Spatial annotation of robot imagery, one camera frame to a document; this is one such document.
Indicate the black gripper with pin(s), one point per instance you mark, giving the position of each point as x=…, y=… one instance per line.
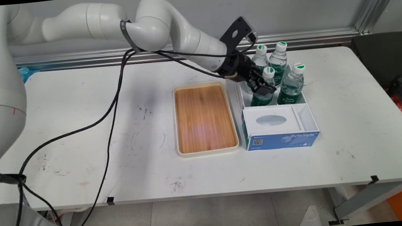
x=239, y=67

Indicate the water bottle with green label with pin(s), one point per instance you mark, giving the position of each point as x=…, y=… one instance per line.
x=262, y=100
x=260, y=59
x=291, y=88
x=279, y=60

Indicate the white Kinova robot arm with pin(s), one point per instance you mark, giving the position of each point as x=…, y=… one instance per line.
x=156, y=22

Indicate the white plastic organizer box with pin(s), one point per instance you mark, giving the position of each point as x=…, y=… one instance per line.
x=305, y=116

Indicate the blue and white tissue box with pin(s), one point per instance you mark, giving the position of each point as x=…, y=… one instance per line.
x=280, y=140

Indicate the bamboo tray with white rim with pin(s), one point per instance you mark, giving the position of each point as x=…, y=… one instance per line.
x=204, y=118

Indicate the black chair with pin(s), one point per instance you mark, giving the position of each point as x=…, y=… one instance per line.
x=385, y=56

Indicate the black tape piece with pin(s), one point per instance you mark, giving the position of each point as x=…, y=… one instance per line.
x=336, y=222
x=374, y=179
x=110, y=200

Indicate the white table leg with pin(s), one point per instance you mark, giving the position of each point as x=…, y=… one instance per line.
x=368, y=198

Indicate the blue bubble mat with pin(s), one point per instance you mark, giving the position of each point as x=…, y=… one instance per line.
x=24, y=73

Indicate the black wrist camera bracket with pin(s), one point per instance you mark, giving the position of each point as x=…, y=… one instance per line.
x=237, y=33

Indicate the horizontal aluminium frame rail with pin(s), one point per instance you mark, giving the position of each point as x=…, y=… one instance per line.
x=307, y=40

